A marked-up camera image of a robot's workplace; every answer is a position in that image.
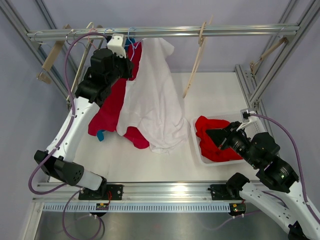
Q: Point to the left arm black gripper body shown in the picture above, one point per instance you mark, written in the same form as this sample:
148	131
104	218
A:
120	65

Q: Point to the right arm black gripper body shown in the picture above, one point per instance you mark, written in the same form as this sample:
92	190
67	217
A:
236	140

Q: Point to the white t shirt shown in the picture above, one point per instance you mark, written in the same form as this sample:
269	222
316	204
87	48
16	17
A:
151	102

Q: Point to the magenta t shirt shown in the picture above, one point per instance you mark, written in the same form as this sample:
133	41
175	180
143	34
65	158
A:
108	115

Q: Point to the beige plastic hanger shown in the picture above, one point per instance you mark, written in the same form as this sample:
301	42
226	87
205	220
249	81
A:
201	46

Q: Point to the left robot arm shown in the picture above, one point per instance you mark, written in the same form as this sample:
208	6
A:
107	66

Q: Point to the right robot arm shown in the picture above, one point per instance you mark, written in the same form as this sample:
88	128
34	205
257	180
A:
299	218

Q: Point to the cream plastic hanger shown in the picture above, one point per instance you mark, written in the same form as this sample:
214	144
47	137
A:
81	64

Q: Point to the teal t shirt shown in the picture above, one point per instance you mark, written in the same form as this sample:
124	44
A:
101	135

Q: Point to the wooden clip hanger left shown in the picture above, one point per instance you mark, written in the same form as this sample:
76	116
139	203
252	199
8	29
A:
49	62

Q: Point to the wooden clip hanger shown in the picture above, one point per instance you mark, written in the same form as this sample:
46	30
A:
255	64
49	62

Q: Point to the wooden clip hanger right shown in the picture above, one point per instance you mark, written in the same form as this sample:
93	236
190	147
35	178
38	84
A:
255	64

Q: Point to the white plastic basket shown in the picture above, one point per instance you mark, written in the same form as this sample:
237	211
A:
204	149

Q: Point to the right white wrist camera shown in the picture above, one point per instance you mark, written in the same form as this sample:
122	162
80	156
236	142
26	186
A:
248	118

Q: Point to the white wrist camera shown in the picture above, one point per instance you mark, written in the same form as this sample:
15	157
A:
248	118
117	45

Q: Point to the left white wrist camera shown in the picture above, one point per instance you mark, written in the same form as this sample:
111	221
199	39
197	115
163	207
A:
117	45

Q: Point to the pink wire hanger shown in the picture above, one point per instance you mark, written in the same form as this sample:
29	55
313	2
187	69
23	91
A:
92	35

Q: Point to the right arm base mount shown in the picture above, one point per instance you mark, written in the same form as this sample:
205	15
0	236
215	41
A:
223	193

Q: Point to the aluminium front rail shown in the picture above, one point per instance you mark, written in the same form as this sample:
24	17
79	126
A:
138	192

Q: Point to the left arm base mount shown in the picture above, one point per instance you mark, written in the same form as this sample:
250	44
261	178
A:
107	192

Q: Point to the aluminium hanging rail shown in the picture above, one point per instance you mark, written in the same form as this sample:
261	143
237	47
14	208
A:
169	31

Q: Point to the slotted white cable duct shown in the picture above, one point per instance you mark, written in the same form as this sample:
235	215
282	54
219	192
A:
117	207

